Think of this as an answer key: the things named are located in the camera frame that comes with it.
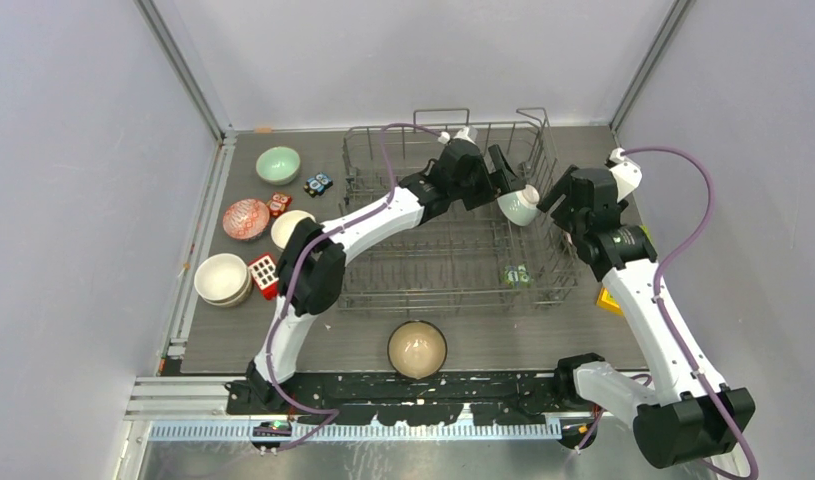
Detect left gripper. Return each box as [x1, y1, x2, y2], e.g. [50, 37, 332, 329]
[451, 146, 525, 212]

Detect light green striped bowl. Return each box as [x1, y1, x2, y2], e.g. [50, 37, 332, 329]
[496, 184, 540, 227]

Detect grey wire dish rack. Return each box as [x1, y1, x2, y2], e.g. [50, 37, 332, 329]
[338, 125, 579, 318]

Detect dark teal painted bowl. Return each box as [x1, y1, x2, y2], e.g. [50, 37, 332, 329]
[387, 321, 448, 380]

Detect pale green celadon bowl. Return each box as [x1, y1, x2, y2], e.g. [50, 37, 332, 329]
[255, 146, 301, 186]

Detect teal and white bowl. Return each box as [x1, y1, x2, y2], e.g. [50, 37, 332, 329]
[270, 210, 316, 250]

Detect beige bowl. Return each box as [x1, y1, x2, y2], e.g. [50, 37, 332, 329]
[194, 253, 250, 303]
[206, 278, 253, 308]

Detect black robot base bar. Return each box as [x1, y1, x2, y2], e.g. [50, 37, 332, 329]
[224, 354, 600, 452]

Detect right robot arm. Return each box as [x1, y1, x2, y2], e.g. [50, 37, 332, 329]
[538, 161, 756, 469]

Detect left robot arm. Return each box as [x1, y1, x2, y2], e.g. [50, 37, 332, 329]
[246, 139, 526, 414]

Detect green owl toy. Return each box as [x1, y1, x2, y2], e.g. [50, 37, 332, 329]
[501, 264, 533, 287]

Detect yellow toy block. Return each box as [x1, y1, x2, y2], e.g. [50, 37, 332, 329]
[595, 287, 623, 316]

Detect red owl toy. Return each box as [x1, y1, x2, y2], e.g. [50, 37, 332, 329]
[266, 192, 293, 218]

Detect red toy block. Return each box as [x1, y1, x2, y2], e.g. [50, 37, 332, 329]
[248, 253, 278, 301]

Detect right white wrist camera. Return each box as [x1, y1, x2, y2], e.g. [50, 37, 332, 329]
[606, 147, 643, 201]

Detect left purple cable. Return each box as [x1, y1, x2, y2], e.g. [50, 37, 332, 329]
[261, 123, 451, 453]

